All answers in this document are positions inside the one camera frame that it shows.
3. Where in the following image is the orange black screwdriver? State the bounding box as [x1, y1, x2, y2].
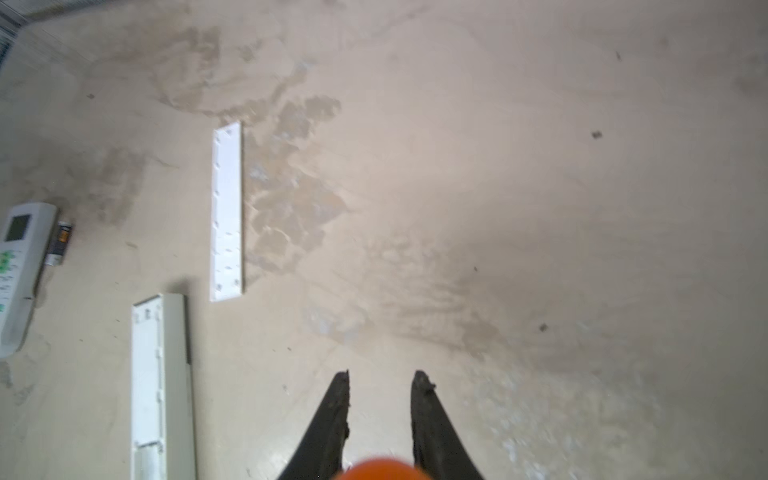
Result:
[333, 458, 431, 480]

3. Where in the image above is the white air conditioner remote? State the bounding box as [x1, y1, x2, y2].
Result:
[1, 202, 58, 359]

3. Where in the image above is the white battery cover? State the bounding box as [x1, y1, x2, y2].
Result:
[210, 121, 243, 302]

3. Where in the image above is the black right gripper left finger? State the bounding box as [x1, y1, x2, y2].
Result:
[279, 371, 350, 480]

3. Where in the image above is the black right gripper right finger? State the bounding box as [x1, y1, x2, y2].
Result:
[410, 370, 482, 480]

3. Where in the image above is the long white remote control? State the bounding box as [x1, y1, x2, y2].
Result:
[130, 293, 197, 479]

